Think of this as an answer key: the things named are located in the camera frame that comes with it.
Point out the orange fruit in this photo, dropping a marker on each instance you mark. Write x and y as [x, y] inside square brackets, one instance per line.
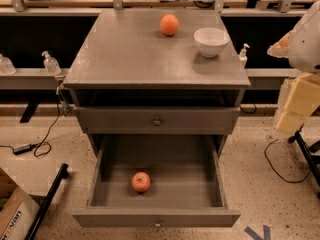
[169, 25]

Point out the grey wooden drawer cabinet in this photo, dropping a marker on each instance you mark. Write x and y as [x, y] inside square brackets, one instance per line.
[125, 61]

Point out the cardboard box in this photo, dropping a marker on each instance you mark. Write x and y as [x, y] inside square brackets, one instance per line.
[18, 209]

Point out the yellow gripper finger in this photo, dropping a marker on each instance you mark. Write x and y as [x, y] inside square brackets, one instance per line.
[303, 100]
[280, 48]

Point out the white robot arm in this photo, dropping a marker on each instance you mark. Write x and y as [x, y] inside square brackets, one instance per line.
[301, 46]

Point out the black metal bar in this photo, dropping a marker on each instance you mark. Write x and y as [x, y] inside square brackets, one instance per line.
[62, 174]

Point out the red apple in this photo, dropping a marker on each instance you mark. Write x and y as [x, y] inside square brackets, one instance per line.
[141, 182]

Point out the white pump bottle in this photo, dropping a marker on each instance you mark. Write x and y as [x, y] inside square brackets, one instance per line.
[243, 55]

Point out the closed grey top drawer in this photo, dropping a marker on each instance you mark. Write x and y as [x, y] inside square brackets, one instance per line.
[115, 120]

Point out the clear sanitizer pump bottle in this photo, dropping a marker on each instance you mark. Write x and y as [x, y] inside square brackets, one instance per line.
[51, 64]

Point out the black power adapter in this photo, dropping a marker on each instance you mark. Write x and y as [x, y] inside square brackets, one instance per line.
[22, 149]

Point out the open grey middle drawer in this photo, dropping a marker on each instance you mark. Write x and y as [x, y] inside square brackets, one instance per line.
[186, 187]

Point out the white ceramic bowl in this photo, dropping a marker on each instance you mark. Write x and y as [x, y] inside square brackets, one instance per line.
[210, 42]

